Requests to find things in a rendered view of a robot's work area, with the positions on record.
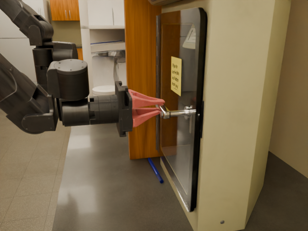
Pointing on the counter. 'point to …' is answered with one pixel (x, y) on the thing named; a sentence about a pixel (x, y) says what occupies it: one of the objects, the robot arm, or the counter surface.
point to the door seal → (200, 105)
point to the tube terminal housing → (235, 107)
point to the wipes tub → (103, 90)
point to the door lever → (164, 112)
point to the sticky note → (176, 75)
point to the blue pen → (155, 170)
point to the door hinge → (156, 74)
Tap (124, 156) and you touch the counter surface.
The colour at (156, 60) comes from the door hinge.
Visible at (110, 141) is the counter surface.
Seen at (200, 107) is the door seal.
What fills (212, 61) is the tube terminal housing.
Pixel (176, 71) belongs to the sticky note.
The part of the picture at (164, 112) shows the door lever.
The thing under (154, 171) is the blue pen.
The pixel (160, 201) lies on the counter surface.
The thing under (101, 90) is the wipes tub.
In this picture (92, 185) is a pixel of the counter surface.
